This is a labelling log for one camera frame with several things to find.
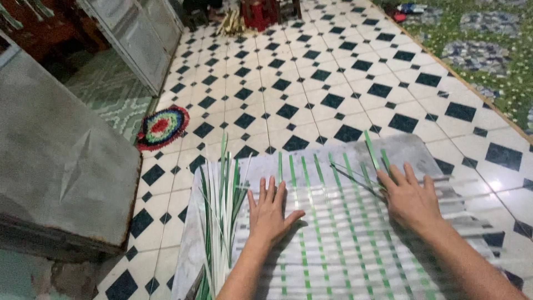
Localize green flowered stone-print carpet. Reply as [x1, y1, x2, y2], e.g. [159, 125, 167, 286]
[371, 0, 533, 138]

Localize woven green white strip mat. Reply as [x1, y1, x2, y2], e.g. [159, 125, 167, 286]
[231, 130, 506, 300]

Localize round multicoloured rag rug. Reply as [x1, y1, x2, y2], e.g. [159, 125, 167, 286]
[136, 105, 190, 152]

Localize grey metal box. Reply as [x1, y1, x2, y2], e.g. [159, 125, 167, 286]
[0, 30, 143, 264]

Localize person's left hand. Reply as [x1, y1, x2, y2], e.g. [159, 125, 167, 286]
[248, 176, 306, 247]

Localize bundle of pale sticks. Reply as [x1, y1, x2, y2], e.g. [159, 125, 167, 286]
[216, 8, 247, 37]

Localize green patterned floor mat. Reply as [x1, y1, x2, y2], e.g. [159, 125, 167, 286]
[62, 49, 155, 144]

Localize red plastic stool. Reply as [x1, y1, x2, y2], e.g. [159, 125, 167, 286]
[239, 0, 280, 33]

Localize brown wooden furniture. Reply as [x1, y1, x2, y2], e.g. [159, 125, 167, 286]
[0, 0, 110, 63]

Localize bundle of loose plastic strips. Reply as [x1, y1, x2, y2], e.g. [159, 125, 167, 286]
[195, 132, 252, 300]

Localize grey metal door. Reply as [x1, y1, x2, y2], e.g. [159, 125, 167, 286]
[76, 0, 185, 97]

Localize person's right hand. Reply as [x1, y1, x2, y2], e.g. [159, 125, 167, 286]
[376, 162, 443, 237]

